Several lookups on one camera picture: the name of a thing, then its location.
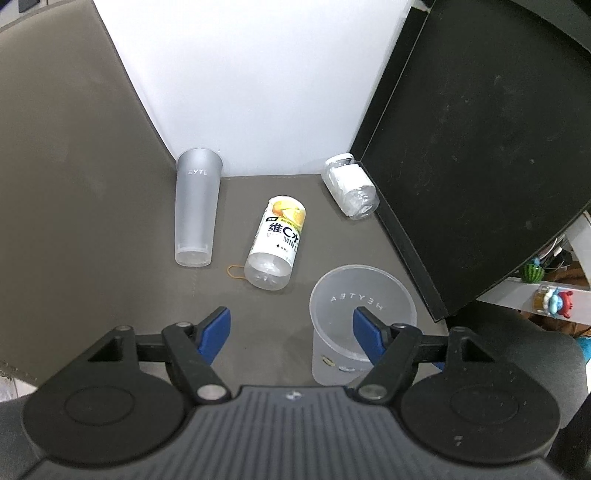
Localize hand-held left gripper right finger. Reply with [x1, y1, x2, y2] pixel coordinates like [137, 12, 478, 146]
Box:
[353, 308, 498, 402]

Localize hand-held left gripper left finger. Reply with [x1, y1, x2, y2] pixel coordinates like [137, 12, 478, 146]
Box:
[87, 305, 232, 401]

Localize short wide frosted cup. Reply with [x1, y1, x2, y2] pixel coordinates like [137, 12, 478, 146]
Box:
[309, 264, 417, 387]

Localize tall frosted plastic cup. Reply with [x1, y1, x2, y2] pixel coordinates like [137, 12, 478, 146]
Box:
[174, 148, 225, 267]

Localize yellow label plastic bottle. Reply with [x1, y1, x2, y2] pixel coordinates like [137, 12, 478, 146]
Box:
[244, 195, 308, 291]

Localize grey table mat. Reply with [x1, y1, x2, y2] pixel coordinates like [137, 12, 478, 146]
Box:
[0, 4, 450, 386]

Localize clear white label bottle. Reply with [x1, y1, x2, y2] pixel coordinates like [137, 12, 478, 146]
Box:
[322, 154, 380, 221]

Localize black chair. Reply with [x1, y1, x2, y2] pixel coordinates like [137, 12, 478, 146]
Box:
[445, 302, 586, 480]

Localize watermelon figurine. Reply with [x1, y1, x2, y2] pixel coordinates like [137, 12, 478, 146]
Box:
[522, 258, 546, 284]

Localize red blue crab toy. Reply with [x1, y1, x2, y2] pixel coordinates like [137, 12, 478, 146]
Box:
[533, 285, 574, 319]

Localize black board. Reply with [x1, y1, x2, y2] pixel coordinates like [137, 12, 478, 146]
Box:
[349, 0, 591, 324]

